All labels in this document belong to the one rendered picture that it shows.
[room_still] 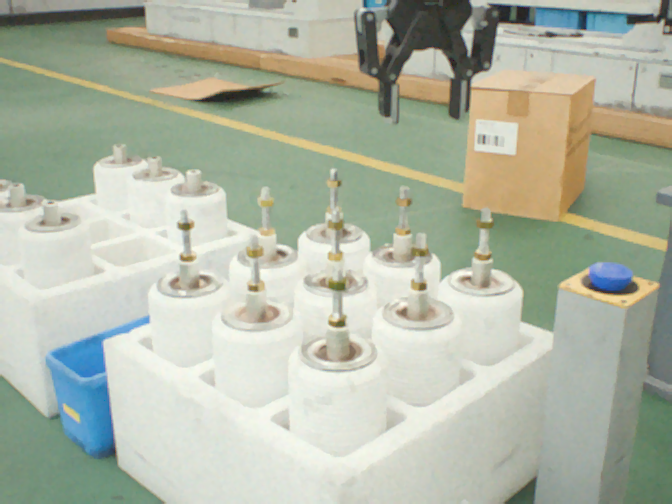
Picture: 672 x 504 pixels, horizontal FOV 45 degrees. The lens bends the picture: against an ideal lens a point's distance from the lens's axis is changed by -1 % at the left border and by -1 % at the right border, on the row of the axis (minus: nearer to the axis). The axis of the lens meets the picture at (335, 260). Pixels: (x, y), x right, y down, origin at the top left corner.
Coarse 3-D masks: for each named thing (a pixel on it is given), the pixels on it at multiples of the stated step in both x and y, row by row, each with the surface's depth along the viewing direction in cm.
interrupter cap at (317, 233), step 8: (344, 224) 111; (312, 232) 108; (320, 232) 109; (344, 232) 109; (352, 232) 108; (360, 232) 108; (312, 240) 106; (320, 240) 105; (328, 240) 105; (344, 240) 105; (352, 240) 106
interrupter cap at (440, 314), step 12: (396, 300) 88; (432, 300) 88; (384, 312) 85; (396, 312) 85; (432, 312) 86; (444, 312) 85; (396, 324) 83; (408, 324) 82; (420, 324) 83; (432, 324) 82; (444, 324) 83
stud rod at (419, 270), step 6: (420, 234) 82; (420, 240) 82; (420, 246) 82; (420, 258) 83; (420, 264) 83; (414, 270) 84; (420, 270) 83; (414, 276) 84; (420, 276) 83; (420, 282) 84
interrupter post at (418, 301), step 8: (408, 288) 84; (408, 296) 84; (416, 296) 83; (424, 296) 84; (408, 304) 85; (416, 304) 84; (424, 304) 84; (408, 312) 85; (416, 312) 84; (424, 312) 84
